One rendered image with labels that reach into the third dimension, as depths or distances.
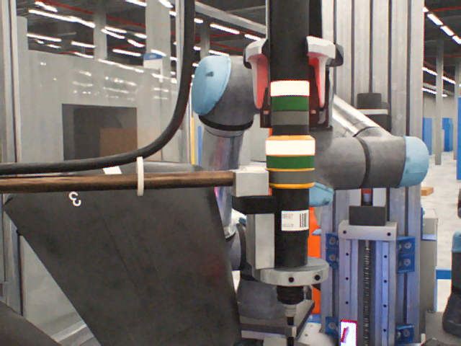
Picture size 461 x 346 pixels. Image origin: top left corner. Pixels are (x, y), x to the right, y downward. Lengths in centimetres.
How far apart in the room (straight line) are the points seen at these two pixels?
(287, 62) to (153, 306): 25
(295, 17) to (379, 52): 97
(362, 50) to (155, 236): 101
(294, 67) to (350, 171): 31
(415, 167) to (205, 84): 44
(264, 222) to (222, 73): 62
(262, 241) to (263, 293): 87
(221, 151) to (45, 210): 64
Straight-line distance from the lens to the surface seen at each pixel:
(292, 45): 49
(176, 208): 58
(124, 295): 53
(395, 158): 81
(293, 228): 49
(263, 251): 49
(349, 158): 77
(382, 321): 143
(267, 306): 135
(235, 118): 110
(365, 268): 142
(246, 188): 48
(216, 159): 116
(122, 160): 47
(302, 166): 49
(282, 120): 49
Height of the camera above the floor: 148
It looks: 4 degrees down
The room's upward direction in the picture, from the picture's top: 1 degrees counter-clockwise
